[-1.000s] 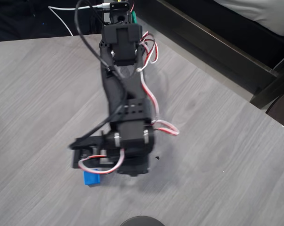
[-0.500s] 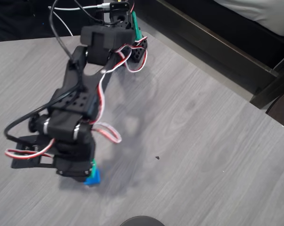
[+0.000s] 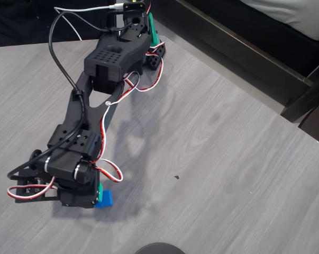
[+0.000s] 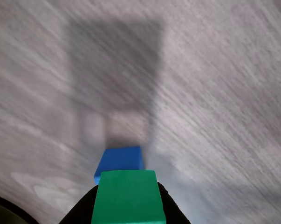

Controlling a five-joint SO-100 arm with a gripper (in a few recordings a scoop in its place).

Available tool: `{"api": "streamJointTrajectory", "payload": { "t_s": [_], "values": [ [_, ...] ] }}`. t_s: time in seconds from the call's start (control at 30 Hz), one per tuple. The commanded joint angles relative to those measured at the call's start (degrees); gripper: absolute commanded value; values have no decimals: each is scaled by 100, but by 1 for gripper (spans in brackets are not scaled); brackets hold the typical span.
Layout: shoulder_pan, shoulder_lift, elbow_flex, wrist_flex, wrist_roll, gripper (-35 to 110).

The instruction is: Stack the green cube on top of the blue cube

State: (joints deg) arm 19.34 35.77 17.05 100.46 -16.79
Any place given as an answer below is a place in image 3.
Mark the black perforated arm base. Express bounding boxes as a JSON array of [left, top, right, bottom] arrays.
[[145, 42, 167, 71]]

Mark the blue cube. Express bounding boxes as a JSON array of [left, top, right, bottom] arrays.
[[94, 189, 114, 210]]

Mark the black round object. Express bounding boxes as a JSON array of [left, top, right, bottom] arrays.
[[134, 242, 186, 254]]

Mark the green table clamp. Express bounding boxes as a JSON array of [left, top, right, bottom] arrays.
[[148, 12, 161, 50]]

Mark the white mattress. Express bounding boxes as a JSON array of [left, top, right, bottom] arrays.
[[240, 0, 319, 42]]

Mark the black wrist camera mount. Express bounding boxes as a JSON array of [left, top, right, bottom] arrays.
[[14, 149, 60, 204]]

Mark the white USB cable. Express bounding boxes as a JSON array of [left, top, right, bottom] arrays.
[[54, 3, 128, 42]]

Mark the dark wooden bed frame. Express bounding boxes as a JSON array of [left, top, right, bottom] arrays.
[[153, 0, 319, 124]]

